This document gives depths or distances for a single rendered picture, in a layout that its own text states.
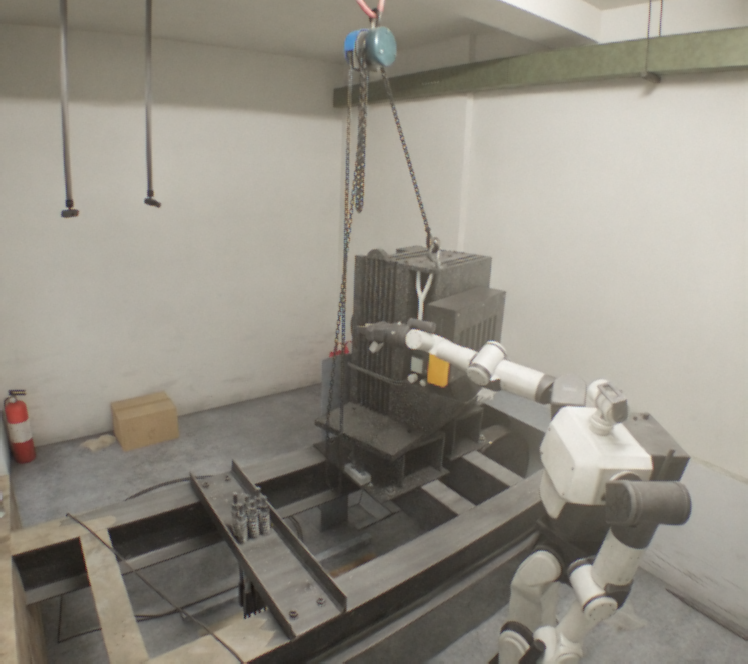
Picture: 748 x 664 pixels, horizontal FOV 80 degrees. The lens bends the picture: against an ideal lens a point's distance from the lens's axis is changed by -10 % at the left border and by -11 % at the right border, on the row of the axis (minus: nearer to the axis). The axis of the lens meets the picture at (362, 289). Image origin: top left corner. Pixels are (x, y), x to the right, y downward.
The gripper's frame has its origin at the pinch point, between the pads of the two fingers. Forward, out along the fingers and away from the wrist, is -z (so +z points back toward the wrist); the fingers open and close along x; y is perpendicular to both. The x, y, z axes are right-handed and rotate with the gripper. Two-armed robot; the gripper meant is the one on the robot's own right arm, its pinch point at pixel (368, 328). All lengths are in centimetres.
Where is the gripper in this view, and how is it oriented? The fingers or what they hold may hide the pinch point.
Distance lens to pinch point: 186.3
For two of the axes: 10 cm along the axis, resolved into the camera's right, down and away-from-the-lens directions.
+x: 5.9, -1.4, 7.9
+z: 8.0, 1.4, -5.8
